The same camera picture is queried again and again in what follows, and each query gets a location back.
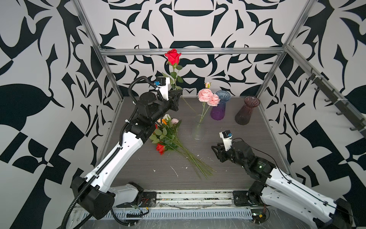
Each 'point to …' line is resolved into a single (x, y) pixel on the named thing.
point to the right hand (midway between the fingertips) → (215, 145)
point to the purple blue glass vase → (218, 112)
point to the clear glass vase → (198, 129)
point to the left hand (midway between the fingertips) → (181, 86)
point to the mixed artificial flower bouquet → (166, 135)
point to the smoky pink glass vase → (243, 115)
